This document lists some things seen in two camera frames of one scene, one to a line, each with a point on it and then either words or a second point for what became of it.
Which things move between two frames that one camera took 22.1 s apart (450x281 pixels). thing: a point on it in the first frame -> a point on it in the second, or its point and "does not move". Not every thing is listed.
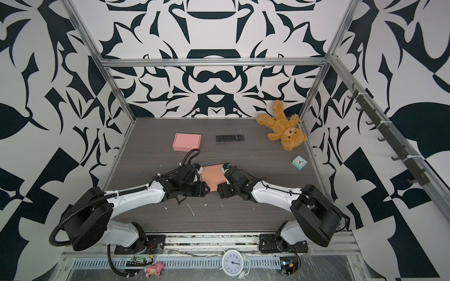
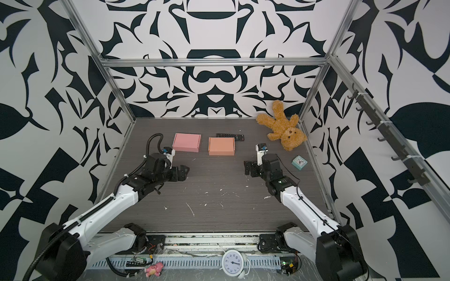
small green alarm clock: [299, 163] does not move
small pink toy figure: [154, 269] does not move
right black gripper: [222, 188] -> [248, 164]
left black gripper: [201, 188] -> [182, 173]
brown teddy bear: [285, 130] does not move
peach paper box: [213, 175] -> [221, 146]
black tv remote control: [229, 137] does not move
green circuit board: [136, 261] does not move
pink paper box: [186, 142] does not move
